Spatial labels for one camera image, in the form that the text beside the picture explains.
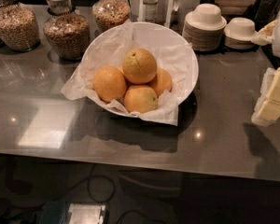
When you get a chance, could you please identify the small stack paper bowls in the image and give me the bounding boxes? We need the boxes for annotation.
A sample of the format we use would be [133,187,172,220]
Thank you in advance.
[224,17,256,50]

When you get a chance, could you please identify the white paper liner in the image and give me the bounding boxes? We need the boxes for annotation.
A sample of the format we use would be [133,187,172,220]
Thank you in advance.
[61,19,195,127]

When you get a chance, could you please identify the left glass cereal jar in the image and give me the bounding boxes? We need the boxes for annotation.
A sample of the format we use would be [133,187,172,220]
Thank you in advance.
[0,0,40,52]

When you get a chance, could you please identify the large stack paper bowls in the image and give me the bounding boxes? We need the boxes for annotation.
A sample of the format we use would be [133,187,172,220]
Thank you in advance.
[182,3,227,52]

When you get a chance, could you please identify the orange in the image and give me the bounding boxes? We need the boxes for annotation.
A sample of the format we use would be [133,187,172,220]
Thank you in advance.
[148,68,172,96]
[92,66,127,103]
[123,85,158,113]
[122,48,158,84]

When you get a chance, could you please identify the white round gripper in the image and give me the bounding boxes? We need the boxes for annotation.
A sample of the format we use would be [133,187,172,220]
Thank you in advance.
[251,10,280,127]

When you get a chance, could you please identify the middle glass cereal jar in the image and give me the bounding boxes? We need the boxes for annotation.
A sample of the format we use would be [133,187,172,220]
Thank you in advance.
[43,0,91,61]

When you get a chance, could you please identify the black cable on floor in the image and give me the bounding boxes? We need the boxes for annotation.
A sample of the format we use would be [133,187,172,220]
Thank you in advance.
[0,163,166,224]

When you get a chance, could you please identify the white stand behind bowl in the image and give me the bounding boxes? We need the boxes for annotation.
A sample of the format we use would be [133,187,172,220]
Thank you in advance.
[130,0,200,30]

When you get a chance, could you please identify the white bowl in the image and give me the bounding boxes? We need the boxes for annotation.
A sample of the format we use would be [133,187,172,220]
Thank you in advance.
[80,21,200,118]

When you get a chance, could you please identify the grey box on floor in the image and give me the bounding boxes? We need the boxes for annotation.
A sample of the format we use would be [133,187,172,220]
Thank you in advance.
[39,202,108,224]

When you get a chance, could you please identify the glass cereal jar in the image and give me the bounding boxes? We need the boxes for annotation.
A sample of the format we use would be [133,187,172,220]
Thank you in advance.
[0,0,40,52]
[92,0,131,33]
[43,0,91,61]

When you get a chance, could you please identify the small glass bottle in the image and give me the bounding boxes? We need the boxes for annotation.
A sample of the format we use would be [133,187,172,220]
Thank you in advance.
[142,0,159,22]

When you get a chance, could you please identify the right glass cereal jar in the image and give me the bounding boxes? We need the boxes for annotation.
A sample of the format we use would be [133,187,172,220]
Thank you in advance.
[92,0,131,33]

